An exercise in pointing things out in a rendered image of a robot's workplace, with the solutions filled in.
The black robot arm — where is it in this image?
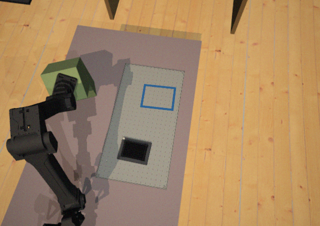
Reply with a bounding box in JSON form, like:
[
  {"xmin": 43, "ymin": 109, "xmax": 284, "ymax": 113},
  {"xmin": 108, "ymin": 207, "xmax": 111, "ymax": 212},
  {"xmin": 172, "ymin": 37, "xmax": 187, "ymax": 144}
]
[{"xmin": 6, "ymin": 73, "xmax": 86, "ymax": 226}]

